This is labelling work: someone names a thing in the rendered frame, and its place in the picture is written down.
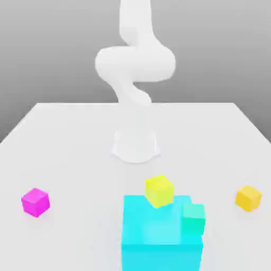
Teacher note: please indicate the small orange cube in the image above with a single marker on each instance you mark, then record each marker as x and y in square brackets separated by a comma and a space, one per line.
[248, 198]

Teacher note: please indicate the small magenta cube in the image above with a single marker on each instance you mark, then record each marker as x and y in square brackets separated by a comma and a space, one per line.
[35, 202]

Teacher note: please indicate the large cyan box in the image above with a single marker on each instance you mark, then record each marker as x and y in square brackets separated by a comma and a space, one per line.
[156, 243]

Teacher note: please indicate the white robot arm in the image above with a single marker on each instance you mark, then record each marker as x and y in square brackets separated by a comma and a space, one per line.
[135, 63]

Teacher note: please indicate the small yellow cube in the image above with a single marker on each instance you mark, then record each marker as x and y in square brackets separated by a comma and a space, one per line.
[159, 191]

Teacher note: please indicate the small teal cube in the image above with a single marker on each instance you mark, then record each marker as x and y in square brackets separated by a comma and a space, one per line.
[193, 220]

